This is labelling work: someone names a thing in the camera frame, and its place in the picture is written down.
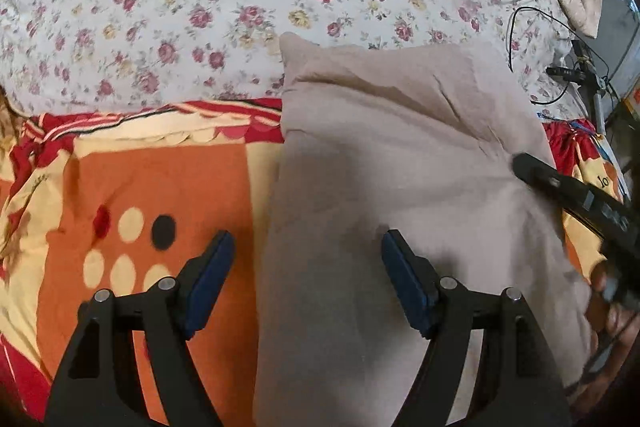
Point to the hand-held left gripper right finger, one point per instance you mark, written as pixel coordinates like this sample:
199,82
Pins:
407,282

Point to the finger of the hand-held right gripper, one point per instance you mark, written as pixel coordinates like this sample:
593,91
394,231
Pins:
540,174

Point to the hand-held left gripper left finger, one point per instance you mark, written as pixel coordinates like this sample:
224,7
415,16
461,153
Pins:
207,287

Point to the beige pillow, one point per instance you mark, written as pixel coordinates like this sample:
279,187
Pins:
400,187

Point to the person's right hand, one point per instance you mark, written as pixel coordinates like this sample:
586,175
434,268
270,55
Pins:
607,307

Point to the red orange patterned blanket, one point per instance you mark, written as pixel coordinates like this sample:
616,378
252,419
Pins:
140,207

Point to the black clamp stand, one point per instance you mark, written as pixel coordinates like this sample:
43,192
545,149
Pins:
582,74

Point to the floral quilt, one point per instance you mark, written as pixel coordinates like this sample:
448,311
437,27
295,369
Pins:
250,7

